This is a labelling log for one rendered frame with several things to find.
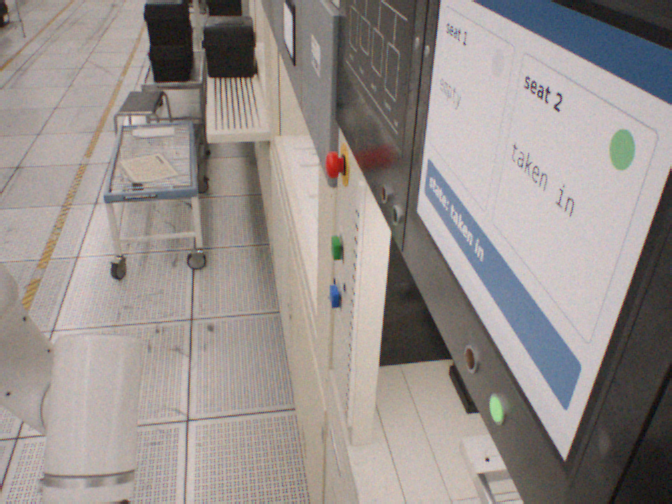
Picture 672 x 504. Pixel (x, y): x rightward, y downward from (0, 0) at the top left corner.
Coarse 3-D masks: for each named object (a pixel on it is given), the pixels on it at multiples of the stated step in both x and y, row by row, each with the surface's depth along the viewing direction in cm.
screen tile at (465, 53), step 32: (448, 32) 44; (480, 32) 39; (448, 64) 45; (480, 64) 39; (480, 96) 39; (448, 128) 46; (480, 128) 40; (448, 160) 46; (480, 160) 40; (480, 192) 41
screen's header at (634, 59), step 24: (480, 0) 38; (504, 0) 35; (528, 0) 32; (528, 24) 33; (552, 24) 30; (576, 24) 28; (600, 24) 26; (576, 48) 28; (600, 48) 26; (624, 48) 25; (648, 48) 23; (624, 72) 25; (648, 72) 23
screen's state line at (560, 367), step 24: (432, 168) 50; (432, 192) 50; (456, 216) 45; (456, 240) 46; (480, 240) 41; (480, 264) 42; (504, 264) 38; (504, 288) 38; (504, 312) 38; (528, 312) 35; (528, 336) 35; (552, 336) 32; (552, 360) 33; (576, 360) 30; (552, 384) 33
